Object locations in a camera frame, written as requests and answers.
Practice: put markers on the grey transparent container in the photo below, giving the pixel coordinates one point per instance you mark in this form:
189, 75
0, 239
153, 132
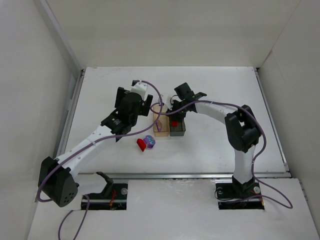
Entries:
178, 131

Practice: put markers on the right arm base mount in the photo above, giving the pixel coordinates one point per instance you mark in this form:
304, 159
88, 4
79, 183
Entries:
229, 198

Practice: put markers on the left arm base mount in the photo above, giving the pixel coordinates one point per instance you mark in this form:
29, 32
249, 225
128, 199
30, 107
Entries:
100, 192

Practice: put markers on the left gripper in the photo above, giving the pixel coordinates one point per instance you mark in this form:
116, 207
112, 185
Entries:
119, 97

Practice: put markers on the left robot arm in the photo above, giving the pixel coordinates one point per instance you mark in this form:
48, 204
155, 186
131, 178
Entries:
57, 177

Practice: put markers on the amber transparent container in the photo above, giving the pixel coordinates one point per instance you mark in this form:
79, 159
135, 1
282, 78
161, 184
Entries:
164, 120

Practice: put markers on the red lego brick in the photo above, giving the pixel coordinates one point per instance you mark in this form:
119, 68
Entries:
141, 144
174, 123

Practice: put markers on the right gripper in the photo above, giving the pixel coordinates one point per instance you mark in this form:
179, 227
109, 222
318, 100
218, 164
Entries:
178, 114

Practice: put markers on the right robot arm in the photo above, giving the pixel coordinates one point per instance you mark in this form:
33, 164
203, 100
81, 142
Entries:
243, 134

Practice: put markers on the purple lego brick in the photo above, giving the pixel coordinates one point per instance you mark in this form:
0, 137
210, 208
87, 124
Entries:
158, 125

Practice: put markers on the aluminium right edge rail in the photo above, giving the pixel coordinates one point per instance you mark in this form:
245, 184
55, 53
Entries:
271, 120

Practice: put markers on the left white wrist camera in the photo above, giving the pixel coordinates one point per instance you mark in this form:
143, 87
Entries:
139, 88

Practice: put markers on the aluminium left frame post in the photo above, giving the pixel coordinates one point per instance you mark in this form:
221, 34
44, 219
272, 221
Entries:
58, 36

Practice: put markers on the purple round lego piece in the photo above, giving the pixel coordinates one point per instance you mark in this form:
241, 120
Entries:
149, 141

